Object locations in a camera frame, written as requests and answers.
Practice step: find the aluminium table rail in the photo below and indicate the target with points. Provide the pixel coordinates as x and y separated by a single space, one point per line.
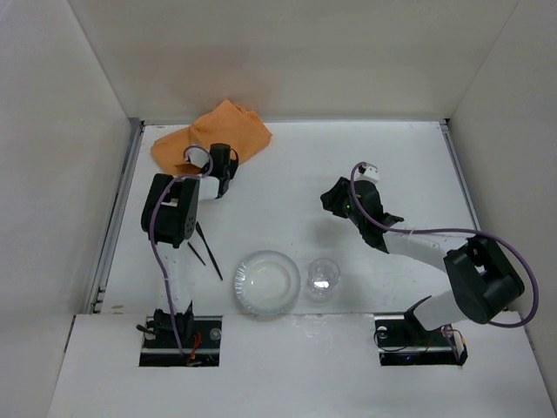
101 272
520 259

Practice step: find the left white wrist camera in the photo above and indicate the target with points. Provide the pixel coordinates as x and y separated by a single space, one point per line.
197 155

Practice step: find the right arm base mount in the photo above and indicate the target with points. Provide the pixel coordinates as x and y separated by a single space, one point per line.
401 342

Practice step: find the clear plastic cup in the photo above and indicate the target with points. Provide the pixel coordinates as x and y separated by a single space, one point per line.
323 277

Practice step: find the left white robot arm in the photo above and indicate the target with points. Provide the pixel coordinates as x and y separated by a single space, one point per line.
169 219

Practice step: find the clear plastic plate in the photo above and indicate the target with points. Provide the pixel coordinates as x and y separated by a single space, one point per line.
267 283

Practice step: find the orange cloth napkin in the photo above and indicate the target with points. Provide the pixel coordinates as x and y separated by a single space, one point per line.
228 123

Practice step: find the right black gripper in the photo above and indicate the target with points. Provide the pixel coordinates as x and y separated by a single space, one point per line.
333 200

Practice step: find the right aluminium table rail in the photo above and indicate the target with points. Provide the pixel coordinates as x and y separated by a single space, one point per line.
520 259

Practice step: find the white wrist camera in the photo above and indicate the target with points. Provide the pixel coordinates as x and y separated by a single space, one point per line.
197 155
368 172

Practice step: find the left aluminium table rail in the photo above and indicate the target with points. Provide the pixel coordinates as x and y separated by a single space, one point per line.
101 272

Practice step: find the black plastic knife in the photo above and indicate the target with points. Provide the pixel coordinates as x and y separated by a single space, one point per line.
209 251

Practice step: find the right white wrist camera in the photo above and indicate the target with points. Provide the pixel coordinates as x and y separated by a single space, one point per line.
368 172

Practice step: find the black plastic fork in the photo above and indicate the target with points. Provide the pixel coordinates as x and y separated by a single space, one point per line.
196 253

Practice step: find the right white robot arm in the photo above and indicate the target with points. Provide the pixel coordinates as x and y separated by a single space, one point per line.
482 280

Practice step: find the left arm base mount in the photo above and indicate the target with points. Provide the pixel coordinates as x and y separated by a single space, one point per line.
200 347

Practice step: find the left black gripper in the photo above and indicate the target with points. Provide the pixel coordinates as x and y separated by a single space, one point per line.
223 175

